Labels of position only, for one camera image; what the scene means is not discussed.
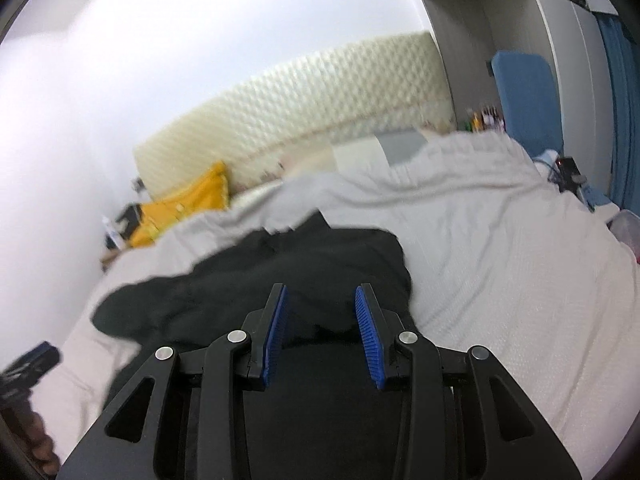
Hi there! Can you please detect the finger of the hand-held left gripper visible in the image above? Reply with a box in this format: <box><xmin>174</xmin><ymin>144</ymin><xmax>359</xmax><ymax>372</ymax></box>
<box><xmin>0</xmin><ymin>341</ymin><xmax>62</xmax><ymax>403</ymax></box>

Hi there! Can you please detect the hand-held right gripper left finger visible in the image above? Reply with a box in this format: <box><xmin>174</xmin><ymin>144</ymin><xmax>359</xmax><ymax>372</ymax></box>
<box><xmin>58</xmin><ymin>283</ymin><xmax>289</xmax><ymax>480</ymax></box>

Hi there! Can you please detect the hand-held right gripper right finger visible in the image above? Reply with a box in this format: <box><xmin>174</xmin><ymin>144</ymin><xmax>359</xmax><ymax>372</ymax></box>
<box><xmin>354</xmin><ymin>283</ymin><xmax>583</xmax><ymax>480</ymax></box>

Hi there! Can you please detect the black garment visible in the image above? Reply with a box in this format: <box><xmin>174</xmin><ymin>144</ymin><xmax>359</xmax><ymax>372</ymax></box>
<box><xmin>89</xmin><ymin>208</ymin><xmax>426</xmax><ymax>480</ymax></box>

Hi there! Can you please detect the person's left hand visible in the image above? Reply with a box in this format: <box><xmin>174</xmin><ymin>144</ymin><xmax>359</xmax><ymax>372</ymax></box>
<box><xmin>12</xmin><ymin>394</ymin><xmax>60</xmax><ymax>476</ymax></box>

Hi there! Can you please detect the white bed blanket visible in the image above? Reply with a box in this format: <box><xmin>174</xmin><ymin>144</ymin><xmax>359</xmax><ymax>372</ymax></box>
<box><xmin>10</xmin><ymin>130</ymin><xmax>640</xmax><ymax>480</ymax></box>

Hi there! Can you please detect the yellow cloth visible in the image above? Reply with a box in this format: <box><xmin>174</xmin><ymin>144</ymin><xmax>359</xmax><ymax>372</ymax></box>
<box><xmin>129</xmin><ymin>161</ymin><xmax>231</xmax><ymax>248</ymax></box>

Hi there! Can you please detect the white pillow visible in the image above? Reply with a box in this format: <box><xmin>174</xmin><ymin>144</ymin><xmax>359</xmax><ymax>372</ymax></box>
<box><xmin>331</xmin><ymin>136</ymin><xmax>391</xmax><ymax>177</ymax></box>

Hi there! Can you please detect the grey pillow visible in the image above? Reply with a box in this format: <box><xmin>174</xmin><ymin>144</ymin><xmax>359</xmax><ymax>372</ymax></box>
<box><xmin>376</xmin><ymin>129</ymin><xmax>431</xmax><ymax>167</ymax></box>

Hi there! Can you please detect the cream quilted headboard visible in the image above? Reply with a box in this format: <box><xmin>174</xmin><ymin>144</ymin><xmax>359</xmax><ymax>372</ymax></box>
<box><xmin>132</xmin><ymin>30</ymin><xmax>457</xmax><ymax>200</ymax></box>

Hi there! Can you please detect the group of small bottles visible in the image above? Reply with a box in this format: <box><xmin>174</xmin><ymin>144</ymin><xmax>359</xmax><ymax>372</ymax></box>
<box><xmin>465</xmin><ymin>105</ymin><xmax>507</xmax><ymax>133</ymax></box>

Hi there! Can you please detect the black device with red light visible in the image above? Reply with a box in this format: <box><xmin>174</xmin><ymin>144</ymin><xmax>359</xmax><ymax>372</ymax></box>
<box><xmin>550</xmin><ymin>156</ymin><xmax>588</xmax><ymax>193</ymax></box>

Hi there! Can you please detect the blue padded board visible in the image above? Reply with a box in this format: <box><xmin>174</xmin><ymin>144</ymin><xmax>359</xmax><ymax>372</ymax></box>
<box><xmin>490</xmin><ymin>50</ymin><xmax>566</xmax><ymax>157</ymax></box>

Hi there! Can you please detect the white wardrobe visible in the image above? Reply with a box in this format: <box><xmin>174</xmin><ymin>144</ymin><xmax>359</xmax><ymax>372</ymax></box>
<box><xmin>404</xmin><ymin>0</ymin><xmax>618</xmax><ymax>191</ymax></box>

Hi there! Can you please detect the blue curtain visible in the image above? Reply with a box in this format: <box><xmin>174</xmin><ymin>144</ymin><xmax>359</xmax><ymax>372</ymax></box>
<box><xmin>595</xmin><ymin>12</ymin><xmax>640</xmax><ymax>211</ymax></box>

